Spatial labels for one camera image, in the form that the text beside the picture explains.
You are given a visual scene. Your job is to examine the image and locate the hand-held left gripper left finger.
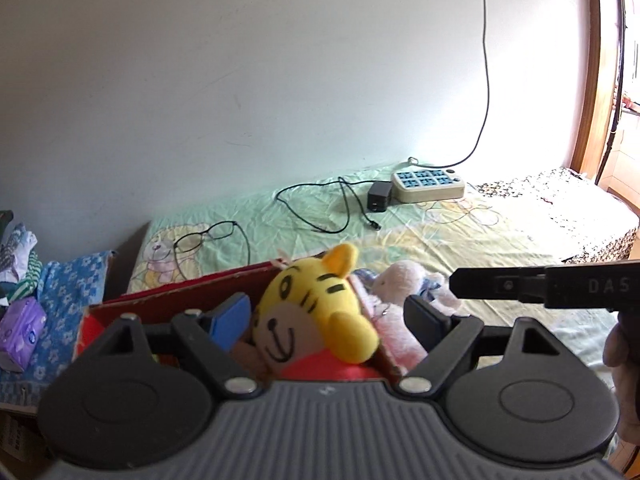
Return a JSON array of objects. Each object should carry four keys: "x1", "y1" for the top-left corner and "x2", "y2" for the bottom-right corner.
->
[{"x1": 99, "y1": 294, "x2": 264, "y2": 400}]

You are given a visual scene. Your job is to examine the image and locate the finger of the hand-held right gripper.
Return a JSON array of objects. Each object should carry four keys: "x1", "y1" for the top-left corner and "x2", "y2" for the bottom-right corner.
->
[{"x1": 449, "y1": 265, "x2": 547, "y2": 305}]

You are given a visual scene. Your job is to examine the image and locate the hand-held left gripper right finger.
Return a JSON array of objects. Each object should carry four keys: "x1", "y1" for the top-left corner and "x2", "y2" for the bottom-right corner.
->
[{"x1": 397, "y1": 295, "x2": 568, "y2": 399}]

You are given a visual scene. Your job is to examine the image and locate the pink plush toy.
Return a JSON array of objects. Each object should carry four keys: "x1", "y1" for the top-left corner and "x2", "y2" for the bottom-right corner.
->
[{"x1": 370, "y1": 259, "x2": 463, "y2": 376}]

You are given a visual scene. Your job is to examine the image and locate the yellow tiger plush toy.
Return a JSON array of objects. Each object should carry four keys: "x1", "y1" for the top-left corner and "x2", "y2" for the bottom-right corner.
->
[{"x1": 232, "y1": 242, "x2": 381, "y2": 382}]

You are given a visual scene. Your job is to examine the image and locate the red cardboard box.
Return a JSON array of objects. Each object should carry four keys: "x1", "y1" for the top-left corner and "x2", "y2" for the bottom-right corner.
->
[{"x1": 75, "y1": 259, "x2": 407, "y2": 386}]

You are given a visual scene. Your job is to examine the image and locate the person's right hand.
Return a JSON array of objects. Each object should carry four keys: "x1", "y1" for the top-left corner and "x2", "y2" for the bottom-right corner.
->
[{"x1": 602, "y1": 310, "x2": 640, "y2": 446}]

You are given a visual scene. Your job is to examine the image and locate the black white patterned cloth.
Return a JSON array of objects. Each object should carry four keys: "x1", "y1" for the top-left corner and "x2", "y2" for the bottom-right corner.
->
[{"x1": 472, "y1": 166, "x2": 640, "y2": 265}]

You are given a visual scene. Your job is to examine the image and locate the white power strip blue sockets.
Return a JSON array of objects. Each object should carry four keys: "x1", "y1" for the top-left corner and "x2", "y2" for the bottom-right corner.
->
[{"x1": 391, "y1": 167, "x2": 467, "y2": 204}]

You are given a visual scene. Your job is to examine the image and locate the black power adapter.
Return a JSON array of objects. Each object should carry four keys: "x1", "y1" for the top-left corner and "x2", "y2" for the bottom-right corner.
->
[{"x1": 367, "y1": 181, "x2": 394, "y2": 212}]

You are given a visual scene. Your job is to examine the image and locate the blue floral towel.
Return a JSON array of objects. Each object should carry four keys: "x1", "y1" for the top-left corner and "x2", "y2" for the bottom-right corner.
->
[{"x1": 0, "y1": 250, "x2": 119, "y2": 407}]

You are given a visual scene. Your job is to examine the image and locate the purple tissue pack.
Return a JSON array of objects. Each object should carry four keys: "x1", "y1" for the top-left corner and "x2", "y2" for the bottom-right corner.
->
[{"x1": 0, "y1": 296, "x2": 48, "y2": 373}]

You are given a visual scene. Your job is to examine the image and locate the pile of folded clothes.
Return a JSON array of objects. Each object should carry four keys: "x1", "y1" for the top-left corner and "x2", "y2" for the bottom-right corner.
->
[{"x1": 0, "y1": 210, "x2": 45, "y2": 307}]

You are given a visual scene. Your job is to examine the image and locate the brown cardboard boxes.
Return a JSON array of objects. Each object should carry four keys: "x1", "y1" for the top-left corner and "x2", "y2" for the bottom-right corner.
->
[{"x1": 0, "y1": 405, "x2": 51, "y2": 467}]

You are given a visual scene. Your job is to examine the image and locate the black frame glasses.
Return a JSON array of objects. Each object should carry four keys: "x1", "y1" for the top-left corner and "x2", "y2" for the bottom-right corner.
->
[{"x1": 172, "y1": 220, "x2": 251, "y2": 282}]

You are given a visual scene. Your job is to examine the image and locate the black adapter cable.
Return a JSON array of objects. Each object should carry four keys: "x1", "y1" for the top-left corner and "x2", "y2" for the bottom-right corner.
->
[{"x1": 276, "y1": 176, "x2": 383, "y2": 234}]

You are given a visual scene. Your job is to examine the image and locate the grey power strip cord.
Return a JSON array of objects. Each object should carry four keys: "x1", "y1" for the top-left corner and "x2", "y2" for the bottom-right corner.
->
[{"x1": 407, "y1": 0, "x2": 492, "y2": 170}]

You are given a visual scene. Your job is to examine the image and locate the wooden door frame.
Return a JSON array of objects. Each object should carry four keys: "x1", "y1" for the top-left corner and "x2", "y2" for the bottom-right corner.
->
[{"x1": 570, "y1": 0, "x2": 640, "y2": 183}]

